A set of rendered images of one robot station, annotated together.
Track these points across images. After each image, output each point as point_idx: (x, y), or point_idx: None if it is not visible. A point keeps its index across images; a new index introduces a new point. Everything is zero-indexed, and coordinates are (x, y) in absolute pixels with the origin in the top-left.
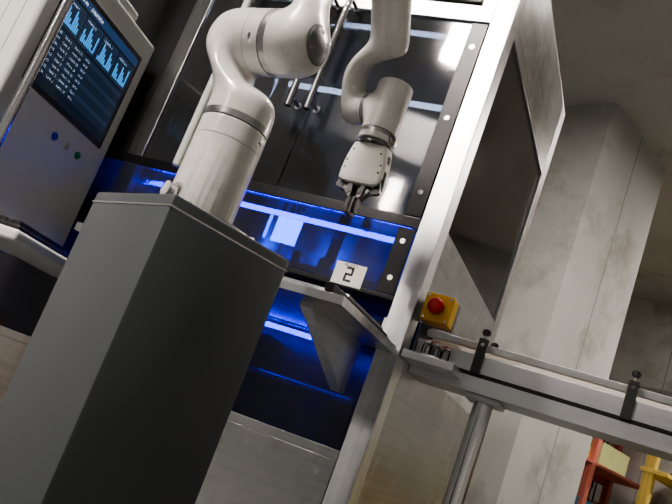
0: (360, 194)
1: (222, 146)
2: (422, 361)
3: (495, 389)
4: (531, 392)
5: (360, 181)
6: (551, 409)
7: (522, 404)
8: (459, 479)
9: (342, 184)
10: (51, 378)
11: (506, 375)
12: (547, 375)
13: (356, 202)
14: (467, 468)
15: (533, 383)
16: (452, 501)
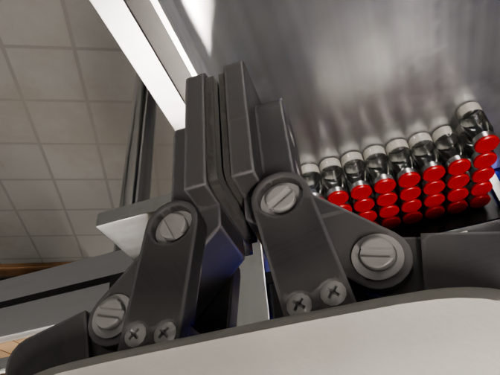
0: (147, 241)
1: None
2: (153, 198)
3: (85, 271)
4: (31, 296)
5: (161, 359)
6: (4, 288)
7: (44, 273)
8: (129, 162)
9: (443, 274)
10: None
11: (71, 300)
12: (8, 334)
13: (181, 182)
14: (123, 178)
15: (29, 311)
16: (132, 140)
